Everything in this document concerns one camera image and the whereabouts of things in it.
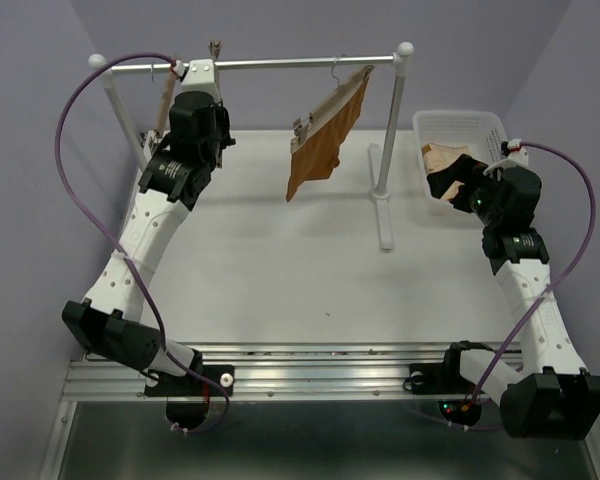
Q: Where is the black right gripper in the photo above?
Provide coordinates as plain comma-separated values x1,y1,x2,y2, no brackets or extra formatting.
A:
425,154,504,227

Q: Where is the cream beige underwear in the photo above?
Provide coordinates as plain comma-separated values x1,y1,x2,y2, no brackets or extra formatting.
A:
421,143,471,202

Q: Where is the beige clip hanger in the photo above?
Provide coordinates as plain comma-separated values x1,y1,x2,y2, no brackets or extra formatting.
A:
208,39,223,169

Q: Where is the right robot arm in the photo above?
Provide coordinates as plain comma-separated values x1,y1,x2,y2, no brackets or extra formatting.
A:
403,154,600,440

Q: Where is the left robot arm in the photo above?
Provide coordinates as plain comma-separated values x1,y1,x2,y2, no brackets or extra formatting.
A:
62,91,235,395

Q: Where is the empty wooden clip hanger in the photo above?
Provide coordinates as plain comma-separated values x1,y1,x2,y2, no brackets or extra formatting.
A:
143,73,178,159

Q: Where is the hanger holding brown underwear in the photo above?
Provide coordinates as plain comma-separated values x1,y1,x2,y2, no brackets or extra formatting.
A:
290,64,375,154

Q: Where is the brown underwear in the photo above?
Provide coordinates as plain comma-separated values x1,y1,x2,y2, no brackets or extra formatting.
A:
285,74,370,202

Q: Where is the white plastic basket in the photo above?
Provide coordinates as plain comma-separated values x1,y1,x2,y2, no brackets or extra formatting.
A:
412,110,507,218

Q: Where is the silver and white clothes rack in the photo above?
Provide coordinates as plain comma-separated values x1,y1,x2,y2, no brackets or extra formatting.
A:
89,42,414,252

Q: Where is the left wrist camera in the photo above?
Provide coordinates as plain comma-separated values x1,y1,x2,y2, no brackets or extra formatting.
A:
181,59,220,100

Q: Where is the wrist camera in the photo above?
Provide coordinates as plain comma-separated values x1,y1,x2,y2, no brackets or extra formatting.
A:
484,139,529,176
181,59,220,100

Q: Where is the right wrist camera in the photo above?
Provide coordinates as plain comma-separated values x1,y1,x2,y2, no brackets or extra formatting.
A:
484,139,529,176

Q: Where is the aluminium mounting rail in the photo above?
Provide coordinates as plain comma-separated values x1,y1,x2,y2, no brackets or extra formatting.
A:
61,342,450,403

